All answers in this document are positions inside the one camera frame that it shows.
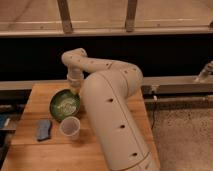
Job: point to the left metal railing post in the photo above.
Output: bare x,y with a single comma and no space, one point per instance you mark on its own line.
65,16

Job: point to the translucent plastic cup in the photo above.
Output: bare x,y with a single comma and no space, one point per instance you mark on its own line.
70,127

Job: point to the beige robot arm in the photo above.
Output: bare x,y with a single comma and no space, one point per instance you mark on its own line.
105,85

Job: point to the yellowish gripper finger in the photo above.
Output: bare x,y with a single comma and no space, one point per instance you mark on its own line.
75,91

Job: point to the grey pipe fitting at right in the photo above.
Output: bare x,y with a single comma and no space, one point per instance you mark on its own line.
206,71

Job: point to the metal railing post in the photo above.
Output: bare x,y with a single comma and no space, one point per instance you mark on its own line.
65,16
130,15

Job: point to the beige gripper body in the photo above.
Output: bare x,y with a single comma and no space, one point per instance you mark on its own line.
75,77

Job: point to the right metal railing post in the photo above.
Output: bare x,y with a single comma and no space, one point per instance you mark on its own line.
130,15

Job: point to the green ceramic bowl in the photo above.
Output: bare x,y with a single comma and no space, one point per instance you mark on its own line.
64,104

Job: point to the blue sponge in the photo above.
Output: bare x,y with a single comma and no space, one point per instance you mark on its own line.
43,130

